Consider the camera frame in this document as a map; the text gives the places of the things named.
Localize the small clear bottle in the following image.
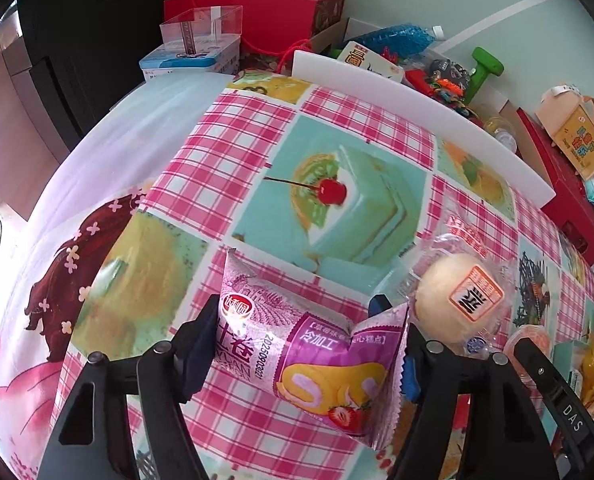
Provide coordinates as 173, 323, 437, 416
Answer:
482, 115, 518, 153

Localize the black cabinet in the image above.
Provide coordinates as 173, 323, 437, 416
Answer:
17, 0, 170, 151

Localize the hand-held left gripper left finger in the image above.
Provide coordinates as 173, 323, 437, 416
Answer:
37, 294, 223, 480

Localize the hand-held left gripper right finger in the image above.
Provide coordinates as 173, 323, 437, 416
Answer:
368, 294, 560, 480

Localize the orange handbag-shaped box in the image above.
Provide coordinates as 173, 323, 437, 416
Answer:
534, 85, 594, 181

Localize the clear plastic box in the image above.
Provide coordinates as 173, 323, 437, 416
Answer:
159, 5, 243, 58

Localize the purple cake roll packet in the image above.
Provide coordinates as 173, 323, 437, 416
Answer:
216, 249, 410, 453

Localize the blue white tissue box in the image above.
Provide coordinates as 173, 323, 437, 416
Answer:
139, 37, 240, 81

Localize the pale round pastry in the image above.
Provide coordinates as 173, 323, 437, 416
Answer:
399, 220, 520, 361

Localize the large red gift box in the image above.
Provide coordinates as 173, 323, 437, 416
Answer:
514, 107, 594, 266

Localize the pink checkered printed tablecloth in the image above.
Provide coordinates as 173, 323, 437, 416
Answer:
64, 67, 594, 480

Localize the green dumbbell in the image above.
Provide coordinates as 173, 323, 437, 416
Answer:
464, 47, 505, 106

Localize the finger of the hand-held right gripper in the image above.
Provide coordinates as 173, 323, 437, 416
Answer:
514, 337, 562, 403

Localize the colourful toy pile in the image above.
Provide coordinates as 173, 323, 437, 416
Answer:
417, 57, 470, 111

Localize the orange jelly cup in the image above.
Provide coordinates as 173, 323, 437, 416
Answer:
502, 324, 553, 386

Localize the blue bottle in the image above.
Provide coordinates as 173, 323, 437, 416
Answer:
344, 25, 445, 58

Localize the cardboard box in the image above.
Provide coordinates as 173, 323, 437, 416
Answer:
312, 17, 528, 136

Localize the grey metal counter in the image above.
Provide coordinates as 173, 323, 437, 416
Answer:
0, 5, 85, 221

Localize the small yellow white carton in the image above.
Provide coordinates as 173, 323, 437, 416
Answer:
337, 41, 405, 83

